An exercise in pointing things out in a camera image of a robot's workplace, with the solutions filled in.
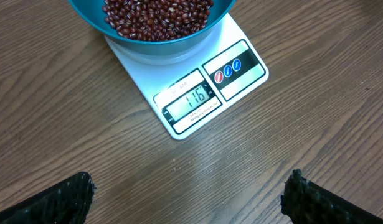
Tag red beans in bowl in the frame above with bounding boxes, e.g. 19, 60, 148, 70
102, 0, 214, 42

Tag teal plastic bowl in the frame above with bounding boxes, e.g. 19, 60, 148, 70
70, 0, 235, 55

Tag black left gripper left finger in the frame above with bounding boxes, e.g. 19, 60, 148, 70
0, 172, 95, 224

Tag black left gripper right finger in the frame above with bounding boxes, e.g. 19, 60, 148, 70
280, 169, 383, 224

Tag white digital kitchen scale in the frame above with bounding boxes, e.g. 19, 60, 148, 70
108, 14, 269, 140

